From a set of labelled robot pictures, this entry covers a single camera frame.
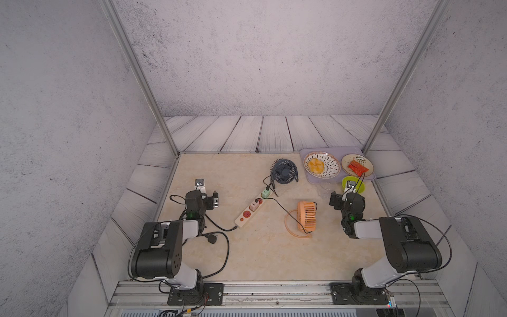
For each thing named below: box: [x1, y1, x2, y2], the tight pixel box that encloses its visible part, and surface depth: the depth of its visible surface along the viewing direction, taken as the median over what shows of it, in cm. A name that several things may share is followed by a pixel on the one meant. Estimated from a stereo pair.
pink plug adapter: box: [248, 200, 260, 212], surface depth 92 cm
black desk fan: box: [270, 157, 300, 190], surface depth 104 cm
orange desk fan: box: [284, 200, 317, 239], surface depth 84 cm
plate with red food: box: [340, 153, 375, 177], surface depth 114 cm
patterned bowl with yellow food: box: [303, 151, 342, 179], surface depth 113 cm
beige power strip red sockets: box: [234, 192, 272, 228], surface depth 94 cm
